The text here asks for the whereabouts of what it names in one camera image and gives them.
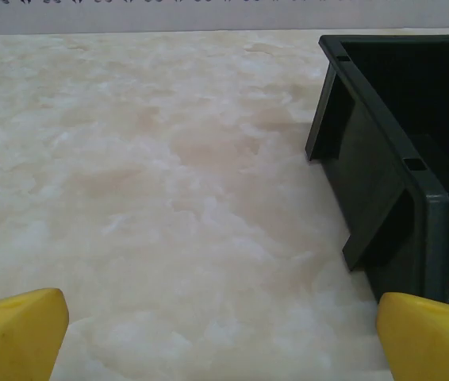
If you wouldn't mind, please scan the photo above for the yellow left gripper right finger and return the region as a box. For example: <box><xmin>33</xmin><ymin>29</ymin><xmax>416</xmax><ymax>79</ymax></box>
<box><xmin>375</xmin><ymin>292</ymin><xmax>449</xmax><ymax>381</ymax></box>

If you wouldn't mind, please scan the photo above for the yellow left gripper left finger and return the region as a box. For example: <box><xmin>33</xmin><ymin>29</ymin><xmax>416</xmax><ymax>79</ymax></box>
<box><xmin>0</xmin><ymin>287</ymin><xmax>70</xmax><ymax>381</ymax></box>

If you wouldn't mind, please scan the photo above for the black plastic bin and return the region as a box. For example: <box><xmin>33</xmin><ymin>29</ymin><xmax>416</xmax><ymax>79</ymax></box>
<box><xmin>305</xmin><ymin>33</ymin><xmax>449</xmax><ymax>314</ymax></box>

